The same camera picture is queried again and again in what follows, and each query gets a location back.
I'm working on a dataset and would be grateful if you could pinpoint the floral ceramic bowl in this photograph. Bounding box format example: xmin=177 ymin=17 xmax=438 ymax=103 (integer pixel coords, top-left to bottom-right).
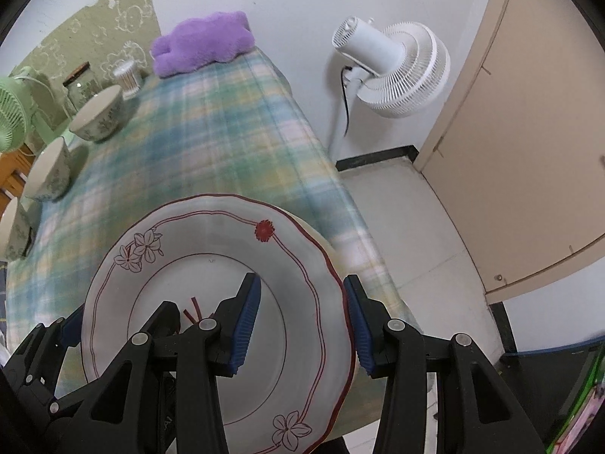
xmin=0 ymin=198 xmax=33 ymax=263
xmin=23 ymin=136 xmax=71 ymax=201
xmin=69 ymin=85 xmax=123 ymax=143

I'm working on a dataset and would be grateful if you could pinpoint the white plate red trim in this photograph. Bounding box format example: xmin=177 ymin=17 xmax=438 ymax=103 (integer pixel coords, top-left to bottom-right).
xmin=81 ymin=194 xmax=354 ymax=453

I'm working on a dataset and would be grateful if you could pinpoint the wooden chair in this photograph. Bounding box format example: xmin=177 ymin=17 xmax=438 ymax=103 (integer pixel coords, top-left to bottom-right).
xmin=0 ymin=145 xmax=36 ymax=214

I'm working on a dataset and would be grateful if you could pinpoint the green desk fan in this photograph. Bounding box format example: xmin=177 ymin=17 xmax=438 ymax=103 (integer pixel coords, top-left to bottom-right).
xmin=1 ymin=66 xmax=70 ymax=156

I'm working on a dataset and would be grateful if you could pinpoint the glass jar black lid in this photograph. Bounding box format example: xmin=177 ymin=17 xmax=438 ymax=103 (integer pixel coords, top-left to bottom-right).
xmin=62 ymin=62 xmax=101 ymax=111

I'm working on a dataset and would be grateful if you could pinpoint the beige door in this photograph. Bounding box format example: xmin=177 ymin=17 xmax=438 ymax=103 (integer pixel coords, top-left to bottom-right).
xmin=417 ymin=0 xmax=604 ymax=303

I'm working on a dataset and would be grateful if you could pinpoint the plaid tablecloth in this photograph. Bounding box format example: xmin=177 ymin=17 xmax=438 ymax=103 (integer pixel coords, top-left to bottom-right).
xmin=5 ymin=50 xmax=413 ymax=348

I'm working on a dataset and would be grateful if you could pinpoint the cotton swab container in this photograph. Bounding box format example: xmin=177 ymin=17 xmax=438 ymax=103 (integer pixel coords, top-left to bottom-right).
xmin=112 ymin=59 xmax=144 ymax=100

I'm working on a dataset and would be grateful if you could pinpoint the purple plush pillow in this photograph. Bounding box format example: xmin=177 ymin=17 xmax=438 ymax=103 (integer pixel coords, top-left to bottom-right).
xmin=150 ymin=11 xmax=255 ymax=78

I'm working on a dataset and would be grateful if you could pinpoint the white standing fan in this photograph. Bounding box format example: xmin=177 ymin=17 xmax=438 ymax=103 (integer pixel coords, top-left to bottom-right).
xmin=327 ymin=17 xmax=451 ymax=162

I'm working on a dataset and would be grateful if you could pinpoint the green patterned wall mat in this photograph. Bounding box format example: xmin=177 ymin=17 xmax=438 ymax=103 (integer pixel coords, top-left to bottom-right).
xmin=12 ymin=0 xmax=160 ymax=98

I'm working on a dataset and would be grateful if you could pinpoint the black fan power cable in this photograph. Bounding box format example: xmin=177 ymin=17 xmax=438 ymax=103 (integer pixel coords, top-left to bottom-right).
xmin=340 ymin=65 xmax=356 ymax=140

